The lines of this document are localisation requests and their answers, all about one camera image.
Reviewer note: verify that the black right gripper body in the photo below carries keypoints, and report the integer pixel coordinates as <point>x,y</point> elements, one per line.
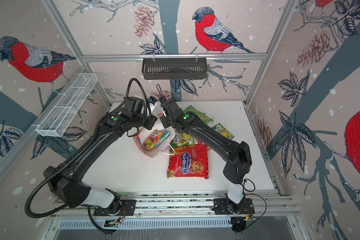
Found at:
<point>167,122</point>

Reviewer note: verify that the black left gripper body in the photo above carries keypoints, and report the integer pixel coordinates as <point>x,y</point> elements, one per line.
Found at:
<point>149,122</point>

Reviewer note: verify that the red paper gift bag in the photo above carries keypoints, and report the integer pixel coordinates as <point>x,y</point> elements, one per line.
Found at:
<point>165,147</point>

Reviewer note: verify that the green yellow candy packet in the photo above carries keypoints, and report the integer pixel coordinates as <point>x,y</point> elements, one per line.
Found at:
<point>223,131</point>
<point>183,139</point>

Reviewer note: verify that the green chips bag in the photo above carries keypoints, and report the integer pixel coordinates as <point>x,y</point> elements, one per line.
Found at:
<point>206,119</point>

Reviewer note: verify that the red snack bag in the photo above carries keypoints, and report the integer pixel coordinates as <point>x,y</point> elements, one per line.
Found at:
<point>189,161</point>

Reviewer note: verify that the orange candy snack packet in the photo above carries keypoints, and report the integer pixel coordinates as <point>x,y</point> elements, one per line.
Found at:
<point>199,142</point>

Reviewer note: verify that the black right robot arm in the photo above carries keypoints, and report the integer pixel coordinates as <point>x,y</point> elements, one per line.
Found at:
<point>236,155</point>

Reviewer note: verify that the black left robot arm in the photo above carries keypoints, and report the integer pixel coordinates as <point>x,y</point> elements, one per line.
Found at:
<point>65,181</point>

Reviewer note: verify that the orange candy packet in bag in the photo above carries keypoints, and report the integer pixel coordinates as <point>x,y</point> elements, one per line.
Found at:
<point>155,139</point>

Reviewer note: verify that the black hanging basket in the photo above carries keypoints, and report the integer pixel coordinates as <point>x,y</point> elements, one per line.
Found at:
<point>175,69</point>

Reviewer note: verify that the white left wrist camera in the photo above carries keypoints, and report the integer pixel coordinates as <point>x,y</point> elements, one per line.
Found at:
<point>152,100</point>

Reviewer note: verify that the horizontal aluminium frame bar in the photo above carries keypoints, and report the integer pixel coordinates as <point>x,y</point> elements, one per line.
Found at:
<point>136,58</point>

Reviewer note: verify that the white wire mesh shelf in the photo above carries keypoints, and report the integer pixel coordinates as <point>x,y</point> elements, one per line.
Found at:
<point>69,102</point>

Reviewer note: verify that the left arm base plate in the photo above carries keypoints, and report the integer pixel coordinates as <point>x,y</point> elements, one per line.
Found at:
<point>124,207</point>

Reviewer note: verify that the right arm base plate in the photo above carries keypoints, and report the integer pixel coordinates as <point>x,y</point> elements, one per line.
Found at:
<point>227,207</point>

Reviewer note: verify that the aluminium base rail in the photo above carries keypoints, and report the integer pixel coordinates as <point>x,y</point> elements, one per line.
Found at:
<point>178,211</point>

